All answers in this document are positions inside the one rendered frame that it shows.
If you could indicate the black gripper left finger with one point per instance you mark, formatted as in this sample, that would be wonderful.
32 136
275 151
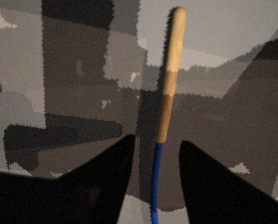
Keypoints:
92 193

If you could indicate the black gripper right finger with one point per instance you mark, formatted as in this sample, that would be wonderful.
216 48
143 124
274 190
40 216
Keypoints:
215 195

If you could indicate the wooden stick with blue string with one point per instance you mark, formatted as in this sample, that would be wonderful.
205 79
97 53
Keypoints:
178 23

